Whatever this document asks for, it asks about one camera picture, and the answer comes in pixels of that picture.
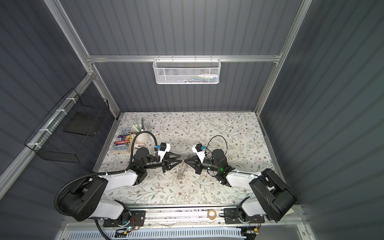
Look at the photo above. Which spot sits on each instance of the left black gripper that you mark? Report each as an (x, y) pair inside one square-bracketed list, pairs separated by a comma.
[(166, 162)]

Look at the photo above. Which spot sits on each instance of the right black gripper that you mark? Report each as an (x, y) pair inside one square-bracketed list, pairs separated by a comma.
[(195, 161)]

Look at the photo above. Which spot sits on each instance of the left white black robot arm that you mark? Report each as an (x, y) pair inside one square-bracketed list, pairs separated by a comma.
[(82, 198)]

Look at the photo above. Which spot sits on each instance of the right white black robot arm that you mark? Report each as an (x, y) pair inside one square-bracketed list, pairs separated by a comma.
[(273, 198)]

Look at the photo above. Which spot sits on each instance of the white pen cup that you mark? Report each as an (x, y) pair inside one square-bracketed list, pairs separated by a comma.
[(142, 138)]

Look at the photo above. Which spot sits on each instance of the colourful paperback book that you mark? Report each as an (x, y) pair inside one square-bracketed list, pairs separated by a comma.
[(123, 141)]

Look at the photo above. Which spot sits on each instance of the roll of tape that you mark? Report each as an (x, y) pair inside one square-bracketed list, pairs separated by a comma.
[(211, 214)]

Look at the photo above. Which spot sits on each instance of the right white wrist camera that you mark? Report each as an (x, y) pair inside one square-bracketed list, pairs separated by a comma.
[(200, 151)]

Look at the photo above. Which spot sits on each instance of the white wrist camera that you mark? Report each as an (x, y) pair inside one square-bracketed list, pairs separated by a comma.
[(200, 151), (162, 150)]

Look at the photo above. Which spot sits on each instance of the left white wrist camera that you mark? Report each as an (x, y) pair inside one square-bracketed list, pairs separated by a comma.
[(162, 150)]

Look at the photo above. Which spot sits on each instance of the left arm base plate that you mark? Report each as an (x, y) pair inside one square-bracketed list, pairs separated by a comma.
[(127, 219)]

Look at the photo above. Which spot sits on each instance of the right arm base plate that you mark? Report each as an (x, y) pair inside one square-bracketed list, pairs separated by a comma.
[(237, 216)]

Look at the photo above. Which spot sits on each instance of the white wire mesh basket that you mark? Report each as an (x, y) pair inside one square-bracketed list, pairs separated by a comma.
[(184, 72)]

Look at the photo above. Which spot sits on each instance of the black wire mesh basket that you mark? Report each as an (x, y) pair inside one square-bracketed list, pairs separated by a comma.
[(65, 136)]

